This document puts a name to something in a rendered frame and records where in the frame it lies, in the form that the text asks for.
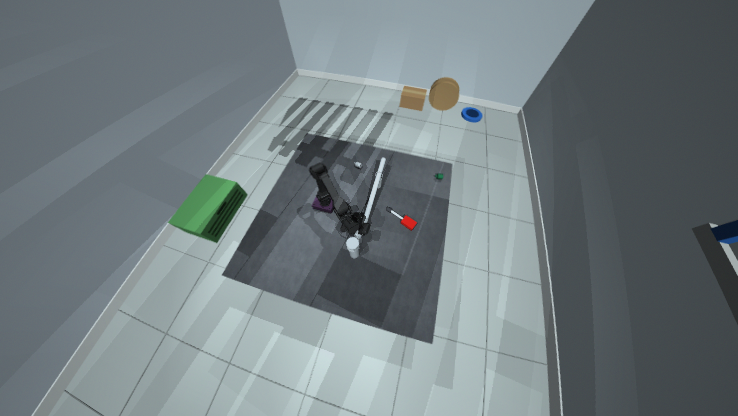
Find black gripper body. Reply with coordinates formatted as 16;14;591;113
340;223;371;235

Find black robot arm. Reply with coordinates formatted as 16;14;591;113
309;162;362;233

